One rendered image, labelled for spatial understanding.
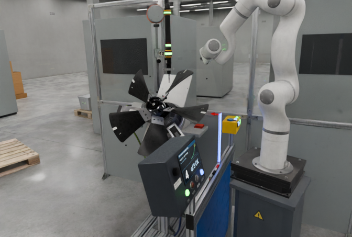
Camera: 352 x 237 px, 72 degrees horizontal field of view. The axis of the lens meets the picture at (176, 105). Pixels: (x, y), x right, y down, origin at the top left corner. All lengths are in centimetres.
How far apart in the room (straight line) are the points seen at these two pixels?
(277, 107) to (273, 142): 18
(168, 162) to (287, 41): 72
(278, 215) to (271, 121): 42
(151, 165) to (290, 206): 67
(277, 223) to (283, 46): 79
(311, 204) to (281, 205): 132
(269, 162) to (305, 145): 105
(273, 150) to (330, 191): 129
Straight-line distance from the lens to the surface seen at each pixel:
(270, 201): 124
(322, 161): 235
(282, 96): 112
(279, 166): 127
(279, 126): 120
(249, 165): 130
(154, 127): 160
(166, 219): 220
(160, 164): 77
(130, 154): 292
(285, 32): 117
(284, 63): 117
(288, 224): 131
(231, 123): 176
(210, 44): 136
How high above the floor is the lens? 160
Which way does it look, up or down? 14 degrees down
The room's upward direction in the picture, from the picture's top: 1 degrees counter-clockwise
